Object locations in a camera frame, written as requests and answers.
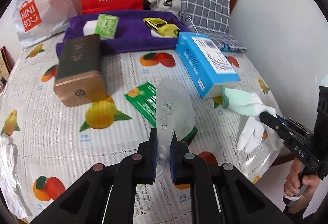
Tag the person's right hand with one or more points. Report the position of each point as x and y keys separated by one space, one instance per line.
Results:
x=293 y=183

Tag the white Miniso plastic bag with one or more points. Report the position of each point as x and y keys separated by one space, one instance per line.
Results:
x=38 y=20

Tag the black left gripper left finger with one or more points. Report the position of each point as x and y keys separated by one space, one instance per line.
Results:
x=106 y=194

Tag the purple towel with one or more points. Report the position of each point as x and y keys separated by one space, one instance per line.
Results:
x=132 y=34

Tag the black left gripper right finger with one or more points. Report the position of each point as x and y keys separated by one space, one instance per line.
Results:
x=220 y=194

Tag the wooden cabinet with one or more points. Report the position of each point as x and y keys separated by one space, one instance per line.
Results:
x=6 y=67

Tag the green tissue packet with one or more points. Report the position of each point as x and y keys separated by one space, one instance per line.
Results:
x=106 y=26

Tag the dark green gold tin box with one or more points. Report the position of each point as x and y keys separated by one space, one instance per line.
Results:
x=79 y=79

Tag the green snack sachet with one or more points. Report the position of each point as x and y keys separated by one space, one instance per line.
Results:
x=143 y=98

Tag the blue tissue pack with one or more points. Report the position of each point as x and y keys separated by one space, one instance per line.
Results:
x=208 y=68

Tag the grey checked cushion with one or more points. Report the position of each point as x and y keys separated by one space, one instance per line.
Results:
x=211 y=18

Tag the fruit print tablecloth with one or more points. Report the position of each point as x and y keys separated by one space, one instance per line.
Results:
x=51 y=142

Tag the white and green glove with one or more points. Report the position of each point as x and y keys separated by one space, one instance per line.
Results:
x=251 y=106

